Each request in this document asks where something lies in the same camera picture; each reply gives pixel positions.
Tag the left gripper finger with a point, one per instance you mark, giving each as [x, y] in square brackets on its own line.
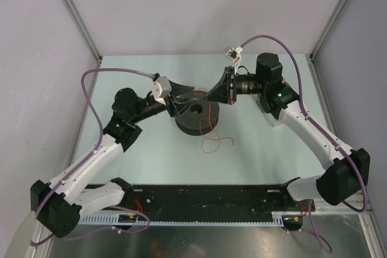
[179, 89]
[192, 106]

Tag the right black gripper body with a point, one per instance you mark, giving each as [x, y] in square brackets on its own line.
[231, 90]

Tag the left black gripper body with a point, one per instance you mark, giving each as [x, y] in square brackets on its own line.
[170, 106]

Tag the black cable spool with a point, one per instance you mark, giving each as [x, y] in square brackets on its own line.
[198, 124]

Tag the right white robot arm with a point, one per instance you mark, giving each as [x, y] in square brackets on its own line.
[346, 170]

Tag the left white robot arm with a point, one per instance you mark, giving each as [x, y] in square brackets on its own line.
[62, 202]

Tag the clear plastic bin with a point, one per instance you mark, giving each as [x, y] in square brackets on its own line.
[268, 116]

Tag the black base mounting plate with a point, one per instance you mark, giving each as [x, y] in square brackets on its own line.
[212, 203]

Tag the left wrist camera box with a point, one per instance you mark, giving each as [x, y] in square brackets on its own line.
[161, 88]

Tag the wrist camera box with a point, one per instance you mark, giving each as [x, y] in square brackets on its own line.
[161, 88]
[234, 55]

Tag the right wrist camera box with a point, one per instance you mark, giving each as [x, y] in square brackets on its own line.
[234, 55]

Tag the grey slotted cable duct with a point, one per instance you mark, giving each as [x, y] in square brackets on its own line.
[129, 219]

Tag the right aluminium frame post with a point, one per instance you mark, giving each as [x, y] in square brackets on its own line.
[329, 26]

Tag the aluminium frame post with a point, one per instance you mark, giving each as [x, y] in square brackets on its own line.
[329, 26]
[81, 27]

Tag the left aluminium frame post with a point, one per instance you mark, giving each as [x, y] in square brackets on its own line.
[81, 27]

